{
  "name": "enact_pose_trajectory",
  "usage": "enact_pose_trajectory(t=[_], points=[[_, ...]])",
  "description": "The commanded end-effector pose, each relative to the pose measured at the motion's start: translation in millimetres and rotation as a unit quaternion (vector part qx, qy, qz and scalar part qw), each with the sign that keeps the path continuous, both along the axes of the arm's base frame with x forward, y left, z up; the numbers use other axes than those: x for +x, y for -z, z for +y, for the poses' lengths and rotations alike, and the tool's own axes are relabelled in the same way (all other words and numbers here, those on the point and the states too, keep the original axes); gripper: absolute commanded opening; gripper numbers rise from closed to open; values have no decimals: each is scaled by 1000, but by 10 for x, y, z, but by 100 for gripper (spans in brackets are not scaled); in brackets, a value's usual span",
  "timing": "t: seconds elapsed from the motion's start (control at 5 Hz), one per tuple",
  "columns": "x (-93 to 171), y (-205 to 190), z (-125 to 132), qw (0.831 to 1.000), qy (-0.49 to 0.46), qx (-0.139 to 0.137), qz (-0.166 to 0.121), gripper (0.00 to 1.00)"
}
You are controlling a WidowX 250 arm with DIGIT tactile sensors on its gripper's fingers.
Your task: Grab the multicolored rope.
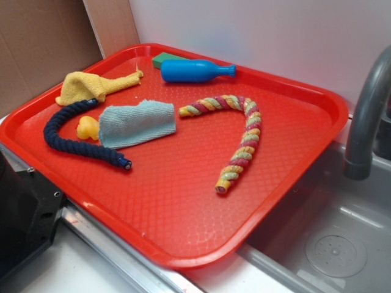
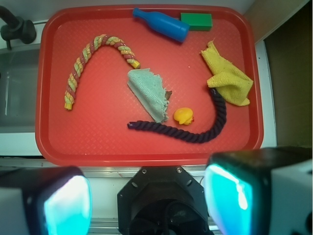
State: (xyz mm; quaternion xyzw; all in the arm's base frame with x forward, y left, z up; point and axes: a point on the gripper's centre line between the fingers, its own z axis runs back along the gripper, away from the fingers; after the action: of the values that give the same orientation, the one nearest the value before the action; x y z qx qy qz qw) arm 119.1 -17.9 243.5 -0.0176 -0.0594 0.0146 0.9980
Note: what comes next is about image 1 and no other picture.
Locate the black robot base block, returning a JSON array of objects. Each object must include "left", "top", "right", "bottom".
[{"left": 1, "top": 154, "right": 65, "bottom": 282}]

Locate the red plastic tray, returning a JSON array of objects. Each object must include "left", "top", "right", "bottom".
[{"left": 1, "top": 44, "right": 348, "bottom": 269}]

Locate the light blue cloth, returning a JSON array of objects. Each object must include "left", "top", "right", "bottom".
[{"left": 98, "top": 99, "right": 176, "bottom": 150}]

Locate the blue plastic bottle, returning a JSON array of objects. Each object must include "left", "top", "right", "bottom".
[{"left": 161, "top": 59, "right": 236, "bottom": 83}]

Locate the green foam block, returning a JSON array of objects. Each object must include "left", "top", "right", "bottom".
[{"left": 152, "top": 52, "right": 189, "bottom": 70}]

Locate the yellow rubber duck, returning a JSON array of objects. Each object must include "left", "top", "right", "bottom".
[{"left": 76, "top": 116, "right": 100, "bottom": 140}]

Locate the yellow cloth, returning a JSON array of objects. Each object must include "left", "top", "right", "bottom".
[{"left": 55, "top": 67, "right": 144, "bottom": 106}]

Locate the grey faucet spout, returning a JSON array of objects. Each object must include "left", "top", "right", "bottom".
[{"left": 343, "top": 46, "right": 390, "bottom": 180}]

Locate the grey plastic sink basin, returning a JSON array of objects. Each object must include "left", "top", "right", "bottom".
[{"left": 238, "top": 143, "right": 390, "bottom": 292}]

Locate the brown cardboard panel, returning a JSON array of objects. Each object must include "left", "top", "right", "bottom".
[{"left": 1, "top": 1, "right": 139, "bottom": 117}]

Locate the multicolored twisted rope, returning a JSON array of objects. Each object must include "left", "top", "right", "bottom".
[{"left": 178, "top": 95, "right": 263, "bottom": 195}]

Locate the silver metal rail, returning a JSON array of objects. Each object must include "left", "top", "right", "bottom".
[{"left": 61, "top": 202, "right": 201, "bottom": 292}]

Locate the dark blue twisted rope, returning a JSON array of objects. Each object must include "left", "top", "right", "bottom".
[{"left": 43, "top": 98, "right": 133, "bottom": 170}]

